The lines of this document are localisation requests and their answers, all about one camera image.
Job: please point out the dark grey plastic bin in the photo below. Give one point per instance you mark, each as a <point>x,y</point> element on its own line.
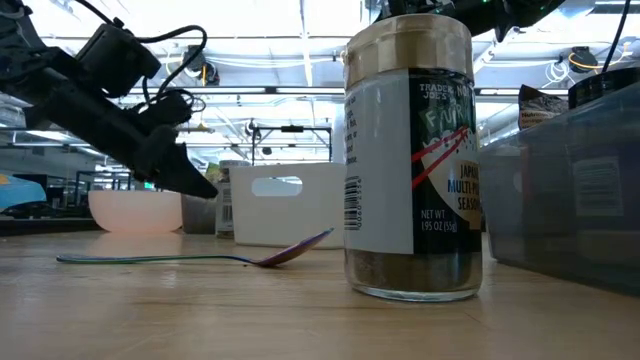
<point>197,215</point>
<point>565,200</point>

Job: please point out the white-lidded spice jar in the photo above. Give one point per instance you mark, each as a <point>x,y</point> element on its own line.
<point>232,200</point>

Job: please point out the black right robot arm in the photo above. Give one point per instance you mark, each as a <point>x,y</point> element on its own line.
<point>475,12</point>

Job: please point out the black aluminium table frame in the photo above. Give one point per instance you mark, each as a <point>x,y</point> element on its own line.
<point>50,226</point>

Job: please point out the pink translucent bowl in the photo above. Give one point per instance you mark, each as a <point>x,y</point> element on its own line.
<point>135,212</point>

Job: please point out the orange-brown snack packet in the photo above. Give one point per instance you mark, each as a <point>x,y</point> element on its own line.
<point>540,112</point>

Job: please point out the ceiling light bar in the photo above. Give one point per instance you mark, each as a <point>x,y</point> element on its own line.
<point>300,90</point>

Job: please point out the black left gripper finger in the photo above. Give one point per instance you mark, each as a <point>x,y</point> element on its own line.
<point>185,180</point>

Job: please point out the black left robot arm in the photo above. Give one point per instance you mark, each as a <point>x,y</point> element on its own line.
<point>20,65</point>

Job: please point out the grey ceiling pipe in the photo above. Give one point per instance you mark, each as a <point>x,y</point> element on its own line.
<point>200,129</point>

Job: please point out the blue Maruchan ramen packet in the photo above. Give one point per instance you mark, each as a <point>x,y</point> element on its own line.
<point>20,192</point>

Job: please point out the white plastic bin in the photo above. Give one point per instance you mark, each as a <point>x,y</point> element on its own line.
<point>300,220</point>

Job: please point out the gold-lidded furikake jar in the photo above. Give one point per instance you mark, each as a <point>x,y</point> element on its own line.
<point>380,175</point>

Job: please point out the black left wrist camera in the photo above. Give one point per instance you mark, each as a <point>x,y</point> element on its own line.
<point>115,57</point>

